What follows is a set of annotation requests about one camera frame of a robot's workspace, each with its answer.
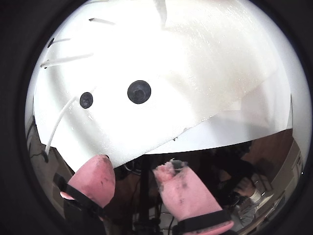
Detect pink-tipped gripper finger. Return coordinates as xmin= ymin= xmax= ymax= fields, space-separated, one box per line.
xmin=153 ymin=158 xmax=235 ymax=235
xmin=53 ymin=154 xmax=115 ymax=235

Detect black tripod stand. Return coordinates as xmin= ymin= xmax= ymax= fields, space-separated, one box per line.
xmin=133 ymin=155 xmax=159 ymax=235

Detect seated person grey trousers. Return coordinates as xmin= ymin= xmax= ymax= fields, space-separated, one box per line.
xmin=215 ymin=156 xmax=268 ymax=232

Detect white foam board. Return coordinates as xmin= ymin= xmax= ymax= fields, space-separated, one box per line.
xmin=31 ymin=0 xmax=279 ymax=169

